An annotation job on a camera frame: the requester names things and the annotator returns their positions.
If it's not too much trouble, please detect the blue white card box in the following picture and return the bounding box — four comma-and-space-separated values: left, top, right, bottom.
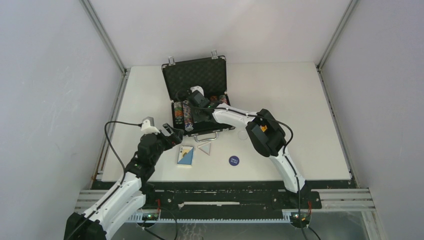
176, 145, 195, 167

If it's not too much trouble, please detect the black aluminium poker case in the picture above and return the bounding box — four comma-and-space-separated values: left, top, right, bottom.
161, 50, 235, 137

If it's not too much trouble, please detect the clear round dealer button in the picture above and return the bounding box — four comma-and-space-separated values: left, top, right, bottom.
237, 130, 249, 141

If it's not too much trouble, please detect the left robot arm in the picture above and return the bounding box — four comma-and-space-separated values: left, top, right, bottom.
64, 117, 184, 240

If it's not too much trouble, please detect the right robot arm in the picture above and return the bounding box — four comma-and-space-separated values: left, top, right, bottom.
182, 90, 309, 208

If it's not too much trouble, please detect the blue grey chip stack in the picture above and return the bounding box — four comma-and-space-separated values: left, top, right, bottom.
182, 100, 194, 132

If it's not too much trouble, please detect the red green chip stack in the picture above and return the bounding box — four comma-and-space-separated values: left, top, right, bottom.
219, 95, 228, 105

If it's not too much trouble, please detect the blue small blind button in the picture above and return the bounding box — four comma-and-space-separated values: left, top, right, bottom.
228, 155, 240, 167

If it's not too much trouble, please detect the orange big blind button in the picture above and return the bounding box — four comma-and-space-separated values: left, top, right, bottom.
260, 125, 268, 132

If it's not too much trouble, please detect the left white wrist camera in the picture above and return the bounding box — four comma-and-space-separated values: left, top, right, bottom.
140, 116, 160, 135

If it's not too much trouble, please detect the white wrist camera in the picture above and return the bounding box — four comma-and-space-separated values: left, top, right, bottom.
140, 116, 160, 135
190, 85, 205, 96

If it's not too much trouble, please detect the right black camera cable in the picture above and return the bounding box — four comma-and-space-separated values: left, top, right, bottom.
174, 87, 307, 233

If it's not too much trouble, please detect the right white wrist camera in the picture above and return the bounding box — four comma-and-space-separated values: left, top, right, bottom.
190, 85, 205, 96

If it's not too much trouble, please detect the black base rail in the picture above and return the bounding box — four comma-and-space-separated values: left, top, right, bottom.
143, 180, 323, 219

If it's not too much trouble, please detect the white cable duct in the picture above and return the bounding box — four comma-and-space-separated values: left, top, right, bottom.
125, 211, 292, 224

